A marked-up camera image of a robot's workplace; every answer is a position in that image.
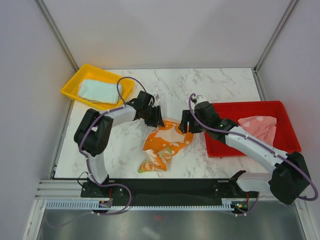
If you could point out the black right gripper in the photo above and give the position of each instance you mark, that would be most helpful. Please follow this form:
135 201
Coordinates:
187 116

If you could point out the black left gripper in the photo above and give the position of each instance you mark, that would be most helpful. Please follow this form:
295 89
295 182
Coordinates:
157 120

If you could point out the orange patterned towel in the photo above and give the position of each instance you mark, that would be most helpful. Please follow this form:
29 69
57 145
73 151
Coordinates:
161 145

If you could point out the light blue white towel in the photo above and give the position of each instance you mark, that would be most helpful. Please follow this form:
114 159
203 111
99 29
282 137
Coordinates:
100 92

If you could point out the pink white towel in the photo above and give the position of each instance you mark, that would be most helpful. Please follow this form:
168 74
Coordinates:
261 127

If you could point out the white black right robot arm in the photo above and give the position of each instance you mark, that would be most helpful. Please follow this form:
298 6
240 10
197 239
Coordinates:
287 176

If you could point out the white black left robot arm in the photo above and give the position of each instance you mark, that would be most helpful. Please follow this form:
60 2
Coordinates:
93 134

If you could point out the yellow plastic tray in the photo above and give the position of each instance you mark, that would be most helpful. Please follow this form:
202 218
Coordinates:
87 71

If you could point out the red plastic tray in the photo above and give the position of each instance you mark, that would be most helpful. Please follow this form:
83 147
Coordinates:
285 137

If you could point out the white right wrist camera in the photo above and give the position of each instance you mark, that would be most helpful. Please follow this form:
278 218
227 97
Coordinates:
197 99

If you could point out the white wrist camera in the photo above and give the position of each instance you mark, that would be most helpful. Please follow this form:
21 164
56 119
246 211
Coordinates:
156 99
197 99

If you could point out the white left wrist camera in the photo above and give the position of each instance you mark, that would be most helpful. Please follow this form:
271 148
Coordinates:
156 99

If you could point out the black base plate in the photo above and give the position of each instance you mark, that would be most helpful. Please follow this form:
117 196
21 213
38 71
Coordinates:
174 191

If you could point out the white slotted cable duct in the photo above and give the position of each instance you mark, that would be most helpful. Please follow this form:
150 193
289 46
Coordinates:
97 205

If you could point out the aluminium frame post right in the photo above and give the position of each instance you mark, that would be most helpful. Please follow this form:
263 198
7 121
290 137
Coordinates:
281 24

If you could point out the aluminium frame post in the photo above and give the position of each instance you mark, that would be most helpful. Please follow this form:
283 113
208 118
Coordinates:
281 24
56 33

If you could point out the aluminium frame post left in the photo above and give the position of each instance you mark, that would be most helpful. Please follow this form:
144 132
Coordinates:
56 33

